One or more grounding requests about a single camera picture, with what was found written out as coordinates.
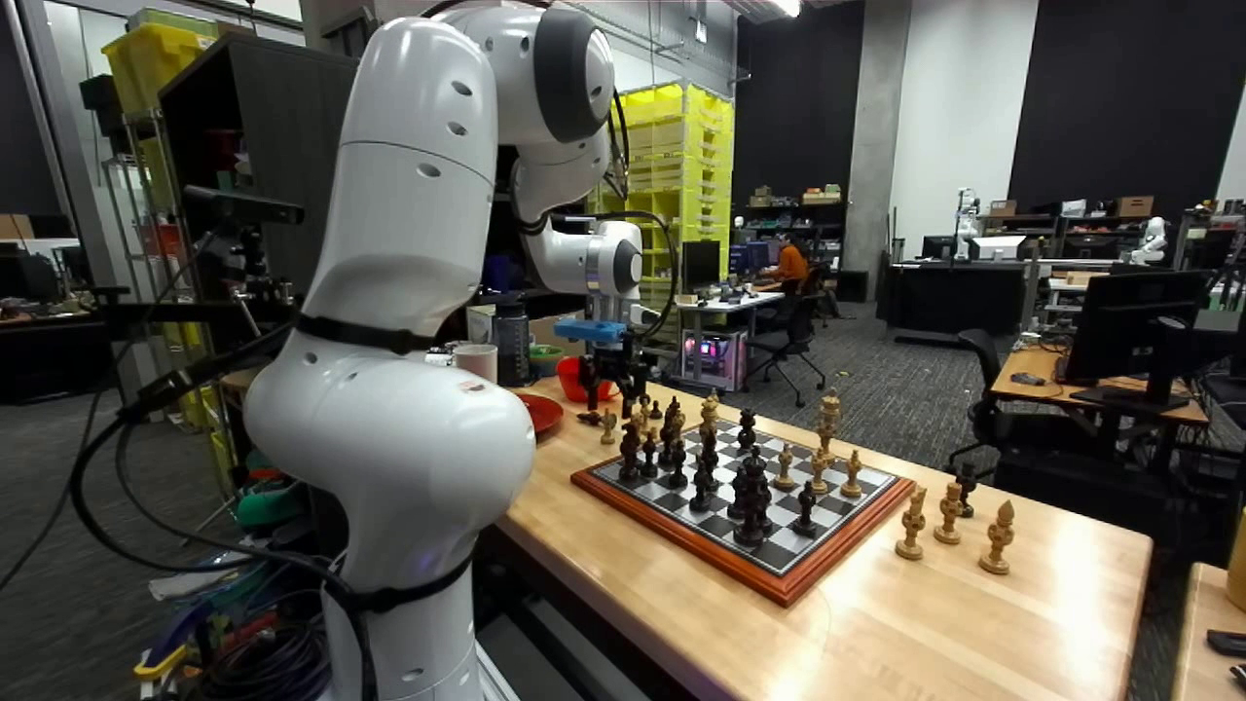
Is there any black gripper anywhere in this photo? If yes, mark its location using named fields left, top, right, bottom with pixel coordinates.
left=574, top=341, right=656, bottom=430

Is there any wooden framed chessboard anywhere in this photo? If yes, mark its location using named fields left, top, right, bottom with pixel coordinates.
left=569, top=408, right=919, bottom=608

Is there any large red plastic mug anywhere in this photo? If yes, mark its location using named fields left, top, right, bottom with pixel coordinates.
left=552, top=354, right=631, bottom=407

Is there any red plastic plate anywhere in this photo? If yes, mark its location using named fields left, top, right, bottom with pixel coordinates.
left=518, top=390, right=569, bottom=445

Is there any purple lit computer case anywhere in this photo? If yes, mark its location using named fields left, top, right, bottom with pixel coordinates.
left=675, top=325, right=756, bottom=399

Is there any dark drinking bottle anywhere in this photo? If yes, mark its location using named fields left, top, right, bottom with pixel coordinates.
left=491, top=291, right=533, bottom=390

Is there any cluttered white desk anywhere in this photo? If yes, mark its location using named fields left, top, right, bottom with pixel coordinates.
left=666, top=284, right=791, bottom=325

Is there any small black monitor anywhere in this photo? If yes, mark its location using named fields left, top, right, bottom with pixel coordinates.
left=677, top=238, right=725, bottom=297

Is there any black office chair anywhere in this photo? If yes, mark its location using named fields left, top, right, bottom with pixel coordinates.
left=747, top=290, right=832, bottom=413
left=947, top=325, right=1044, bottom=491

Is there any person in orange shirt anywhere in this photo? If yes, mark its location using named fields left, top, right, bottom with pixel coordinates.
left=771, top=229, right=822, bottom=310

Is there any yellow shelving cart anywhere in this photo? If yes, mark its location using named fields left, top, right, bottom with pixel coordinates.
left=587, top=77, right=742, bottom=310

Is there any background storage shelf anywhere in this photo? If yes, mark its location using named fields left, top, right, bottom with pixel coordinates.
left=744, top=181, right=849, bottom=264

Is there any black low cabinet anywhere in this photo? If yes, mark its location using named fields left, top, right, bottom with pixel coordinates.
left=875, top=250, right=1034, bottom=341

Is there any green plastic object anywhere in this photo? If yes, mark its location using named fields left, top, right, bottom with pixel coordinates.
left=231, top=478, right=295, bottom=535

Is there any yellow metal stand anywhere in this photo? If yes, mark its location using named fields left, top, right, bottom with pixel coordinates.
left=161, top=316, right=247, bottom=485

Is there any wooden office desk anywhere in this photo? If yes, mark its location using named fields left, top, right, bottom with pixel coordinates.
left=989, top=341, right=1217, bottom=430

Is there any black shelving unit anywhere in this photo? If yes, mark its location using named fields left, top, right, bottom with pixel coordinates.
left=157, top=29, right=361, bottom=310

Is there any black computer monitor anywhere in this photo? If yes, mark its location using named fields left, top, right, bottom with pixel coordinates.
left=1063, top=264, right=1213, bottom=390

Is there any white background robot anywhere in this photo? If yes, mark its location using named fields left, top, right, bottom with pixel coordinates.
left=1126, top=212, right=1172, bottom=271

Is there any dark cluttered workbench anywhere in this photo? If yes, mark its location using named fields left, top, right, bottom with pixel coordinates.
left=0, top=212, right=134, bottom=400

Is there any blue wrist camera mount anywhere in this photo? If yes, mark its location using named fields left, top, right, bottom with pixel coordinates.
left=552, top=316, right=631, bottom=352

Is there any colourful cable pile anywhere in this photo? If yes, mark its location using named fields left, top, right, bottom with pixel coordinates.
left=128, top=569, right=335, bottom=701

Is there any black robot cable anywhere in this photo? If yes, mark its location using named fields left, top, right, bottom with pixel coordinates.
left=58, top=321, right=383, bottom=701

